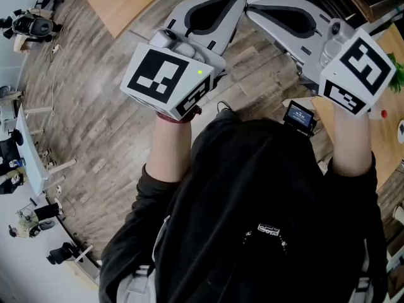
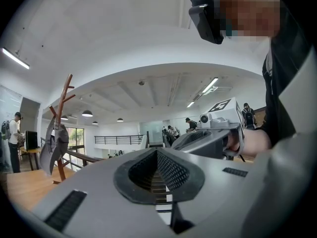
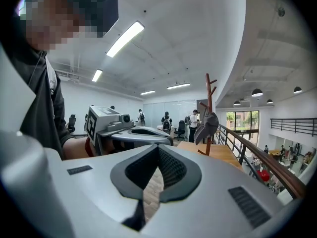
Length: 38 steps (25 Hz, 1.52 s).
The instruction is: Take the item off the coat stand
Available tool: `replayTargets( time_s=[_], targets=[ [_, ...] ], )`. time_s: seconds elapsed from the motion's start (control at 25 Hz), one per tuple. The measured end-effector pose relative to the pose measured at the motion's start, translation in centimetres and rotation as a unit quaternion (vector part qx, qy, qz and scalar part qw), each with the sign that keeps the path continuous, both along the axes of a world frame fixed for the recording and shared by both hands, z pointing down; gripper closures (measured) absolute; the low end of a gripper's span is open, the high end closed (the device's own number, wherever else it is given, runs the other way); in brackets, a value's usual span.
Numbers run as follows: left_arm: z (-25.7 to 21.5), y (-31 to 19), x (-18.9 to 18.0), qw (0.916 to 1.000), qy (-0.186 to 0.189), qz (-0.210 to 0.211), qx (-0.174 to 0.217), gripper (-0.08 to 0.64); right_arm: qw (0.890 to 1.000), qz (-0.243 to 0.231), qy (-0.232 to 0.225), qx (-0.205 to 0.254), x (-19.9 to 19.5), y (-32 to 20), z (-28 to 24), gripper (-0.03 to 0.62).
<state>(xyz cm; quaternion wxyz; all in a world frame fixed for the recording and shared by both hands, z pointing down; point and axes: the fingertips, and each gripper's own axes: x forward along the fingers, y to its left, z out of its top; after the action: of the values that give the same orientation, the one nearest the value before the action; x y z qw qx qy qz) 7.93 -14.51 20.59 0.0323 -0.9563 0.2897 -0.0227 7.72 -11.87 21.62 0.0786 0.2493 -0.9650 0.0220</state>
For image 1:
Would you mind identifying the person's left forearm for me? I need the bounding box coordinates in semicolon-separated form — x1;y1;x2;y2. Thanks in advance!
145;112;193;183

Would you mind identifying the cardboard box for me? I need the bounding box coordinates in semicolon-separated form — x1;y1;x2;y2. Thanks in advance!
13;36;32;54

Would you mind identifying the white power cable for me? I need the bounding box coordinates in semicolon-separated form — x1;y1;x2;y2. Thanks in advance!
49;47;64;118

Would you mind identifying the person's black sweatshirt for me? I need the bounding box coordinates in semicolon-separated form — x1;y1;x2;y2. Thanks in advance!
99;109;389;303

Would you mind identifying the small green plant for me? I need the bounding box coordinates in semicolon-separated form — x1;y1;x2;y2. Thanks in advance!
386;52;404;93

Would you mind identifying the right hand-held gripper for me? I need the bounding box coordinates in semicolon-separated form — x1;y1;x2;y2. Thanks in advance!
245;0;398;117

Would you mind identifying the black round object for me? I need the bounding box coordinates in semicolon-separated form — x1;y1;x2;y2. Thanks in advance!
11;129;25;147

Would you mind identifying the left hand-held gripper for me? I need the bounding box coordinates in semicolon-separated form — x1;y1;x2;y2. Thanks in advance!
119;0;248;122

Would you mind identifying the rectangular wooden table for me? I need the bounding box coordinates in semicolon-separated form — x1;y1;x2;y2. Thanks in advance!
80;0;192;40

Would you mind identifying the round wooden table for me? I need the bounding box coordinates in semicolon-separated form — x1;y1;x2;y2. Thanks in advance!
311;23;404;191

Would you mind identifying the light grey shoulder strap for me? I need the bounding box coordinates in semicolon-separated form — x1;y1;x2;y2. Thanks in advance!
118;265;157;303
348;276;379;303

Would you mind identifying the black office chair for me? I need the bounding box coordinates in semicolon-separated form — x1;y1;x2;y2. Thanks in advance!
3;8;64;44
46;241;83;266

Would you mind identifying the person's right forearm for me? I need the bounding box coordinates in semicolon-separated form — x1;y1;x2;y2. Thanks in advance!
331;105;373;178

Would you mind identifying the small black screen device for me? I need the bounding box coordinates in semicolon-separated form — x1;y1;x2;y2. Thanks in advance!
282;100;318;138

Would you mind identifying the white desk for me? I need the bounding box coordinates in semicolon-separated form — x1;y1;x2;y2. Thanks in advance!
15;105;77;197

